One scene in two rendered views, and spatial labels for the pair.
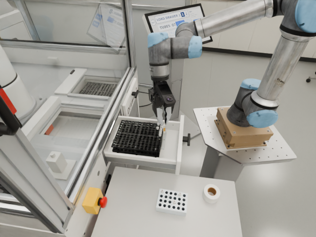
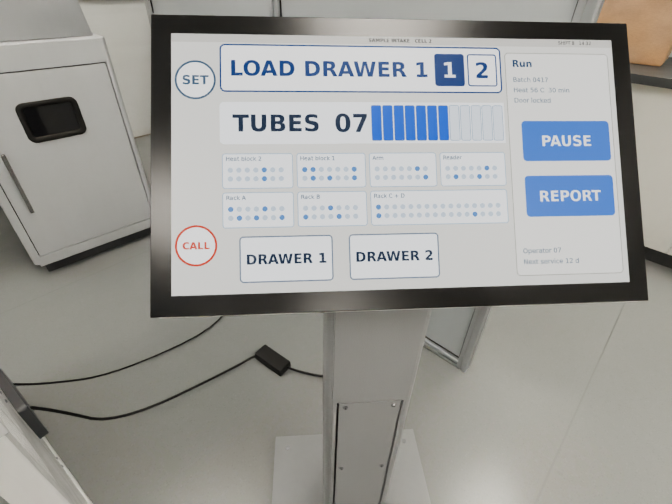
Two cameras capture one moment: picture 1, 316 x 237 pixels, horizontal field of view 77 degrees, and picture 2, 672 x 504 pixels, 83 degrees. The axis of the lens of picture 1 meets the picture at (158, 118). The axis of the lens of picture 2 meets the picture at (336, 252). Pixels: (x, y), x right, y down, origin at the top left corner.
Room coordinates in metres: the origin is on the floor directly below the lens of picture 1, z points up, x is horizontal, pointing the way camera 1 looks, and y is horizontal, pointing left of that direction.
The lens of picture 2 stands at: (1.19, -0.29, 1.24)
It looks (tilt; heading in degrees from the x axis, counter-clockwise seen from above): 36 degrees down; 28
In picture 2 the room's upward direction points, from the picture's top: 2 degrees clockwise
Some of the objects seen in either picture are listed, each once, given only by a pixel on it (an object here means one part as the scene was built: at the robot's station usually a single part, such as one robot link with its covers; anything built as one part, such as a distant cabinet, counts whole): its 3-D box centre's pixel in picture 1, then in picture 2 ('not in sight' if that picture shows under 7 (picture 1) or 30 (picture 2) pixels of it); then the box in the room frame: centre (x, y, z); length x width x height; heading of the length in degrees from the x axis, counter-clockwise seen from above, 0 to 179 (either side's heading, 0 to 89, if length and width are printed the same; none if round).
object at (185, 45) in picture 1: (185, 45); not in sight; (0.72, -0.10, 1.31); 0.11 x 0.11 x 0.08; 86
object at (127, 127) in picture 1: (139, 138); not in sight; (0.65, 0.09, 0.87); 0.22 x 0.18 x 0.06; 82
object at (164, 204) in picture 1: (172, 201); not in sight; (0.37, -0.06, 0.78); 0.12 x 0.08 x 0.04; 80
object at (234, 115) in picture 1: (243, 110); not in sight; (0.81, -0.46, 0.91); 0.15 x 0.15 x 0.10
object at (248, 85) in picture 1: (251, 93); not in sight; (0.80, -0.46, 1.03); 0.13 x 0.12 x 0.14; 176
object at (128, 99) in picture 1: (130, 97); not in sight; (0.98, 0.17, 0.87); 0.29 x 0.02 x 0.11; 172
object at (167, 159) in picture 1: (137, 139); not in sight; (0.65, 0.10, 0.86); 0.40 x 0.26 x 0.06; 82
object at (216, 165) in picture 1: (221, 166); not in sight; (0.81, -0.46, 0.38); 0.30 x 0.30 x 0.76; 6
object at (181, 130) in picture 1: (179, 143); not in sight; (0.62, -0.11, 0.87); 0.29 x 0.02 x 0.11; 172
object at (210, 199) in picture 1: (210, 193); not in sight; (0.41, -0.23, 0.78); 0.07 x 0.07 x 0.04
